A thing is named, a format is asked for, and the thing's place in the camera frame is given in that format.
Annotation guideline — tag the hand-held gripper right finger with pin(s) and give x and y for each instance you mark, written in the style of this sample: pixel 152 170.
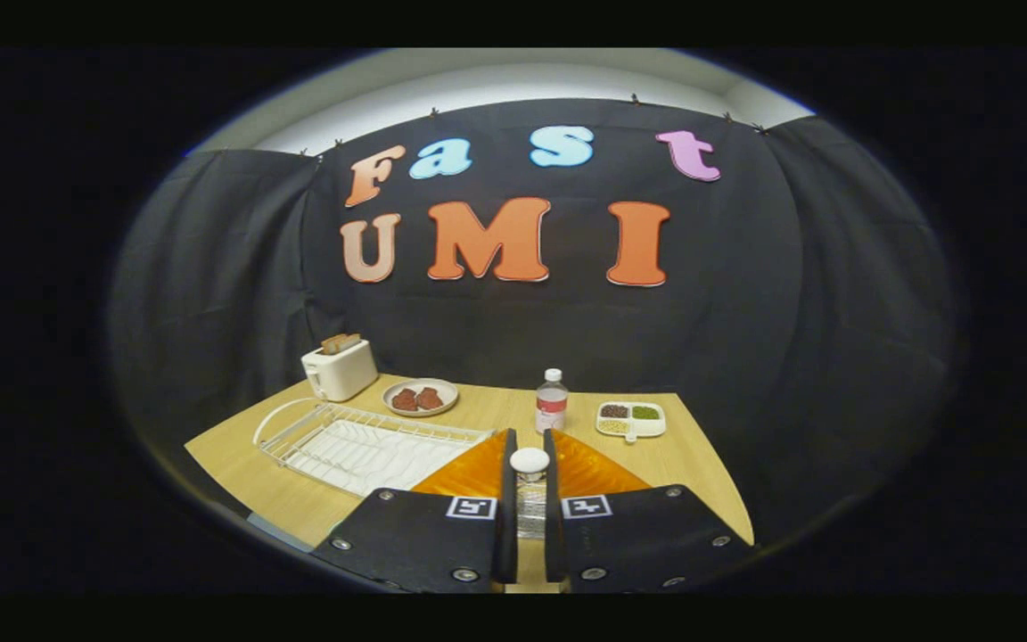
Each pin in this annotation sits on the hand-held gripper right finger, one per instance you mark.
pixel 554 517

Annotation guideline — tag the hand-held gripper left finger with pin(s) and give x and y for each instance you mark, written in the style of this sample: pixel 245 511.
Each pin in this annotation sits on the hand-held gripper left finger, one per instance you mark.
pixel 508 499

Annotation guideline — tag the beige plate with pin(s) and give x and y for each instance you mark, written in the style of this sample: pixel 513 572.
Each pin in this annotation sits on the beige plate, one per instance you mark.
pixel 449 397

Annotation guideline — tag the white divided dish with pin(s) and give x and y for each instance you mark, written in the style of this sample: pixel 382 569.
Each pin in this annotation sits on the white divided dish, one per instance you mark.
pixel 652 429

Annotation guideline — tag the red label plastic bottle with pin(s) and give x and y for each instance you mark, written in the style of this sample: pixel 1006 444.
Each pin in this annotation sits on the red label plastic bottle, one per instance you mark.
pixel 552 406

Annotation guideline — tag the yellow beans pile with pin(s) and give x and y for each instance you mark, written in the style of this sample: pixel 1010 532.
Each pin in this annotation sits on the yellow beans pile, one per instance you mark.
pixel 614 426

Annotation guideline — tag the dark brown beans pile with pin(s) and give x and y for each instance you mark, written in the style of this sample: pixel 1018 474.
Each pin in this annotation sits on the dark brown beans pile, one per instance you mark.
pixel 613 411

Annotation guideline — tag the red meat piece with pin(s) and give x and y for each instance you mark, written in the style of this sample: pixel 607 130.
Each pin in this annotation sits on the red meat piece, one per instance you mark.
pixel 404 400
pixel 430 398

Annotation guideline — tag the green beans pile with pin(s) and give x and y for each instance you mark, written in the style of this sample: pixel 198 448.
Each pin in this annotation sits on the green beans pile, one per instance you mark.
pixel 645 412

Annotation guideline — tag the white drip tray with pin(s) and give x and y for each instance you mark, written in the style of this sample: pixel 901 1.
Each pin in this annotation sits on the white drip tray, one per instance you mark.
pixel 371 459

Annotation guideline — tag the white toaster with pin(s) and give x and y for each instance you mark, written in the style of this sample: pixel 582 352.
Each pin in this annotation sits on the white toaster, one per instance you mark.
pixel 340 373

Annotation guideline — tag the toast bread slices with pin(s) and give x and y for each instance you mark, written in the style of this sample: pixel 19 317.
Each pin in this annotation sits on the toast bread slices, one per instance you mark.
pixel 340 342

